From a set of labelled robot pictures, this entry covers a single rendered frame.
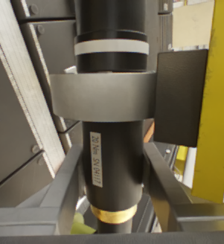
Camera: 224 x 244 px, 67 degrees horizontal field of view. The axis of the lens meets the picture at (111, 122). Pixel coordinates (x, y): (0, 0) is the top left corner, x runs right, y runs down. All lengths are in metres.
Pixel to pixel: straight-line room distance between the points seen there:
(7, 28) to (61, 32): 0.07
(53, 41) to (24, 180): 0.17
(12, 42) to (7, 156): 0.12
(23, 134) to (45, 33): 0.12
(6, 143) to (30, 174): 0.05
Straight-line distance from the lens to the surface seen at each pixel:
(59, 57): 0.25
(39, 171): 0.24
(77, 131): 0.28
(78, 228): 0.22
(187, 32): 4.51
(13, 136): 0.21
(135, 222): 0.40
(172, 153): 0.55
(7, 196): 0.23
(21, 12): 0.23
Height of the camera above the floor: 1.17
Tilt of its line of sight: 28 degrees down
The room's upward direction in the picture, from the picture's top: 97 degrees clockwise
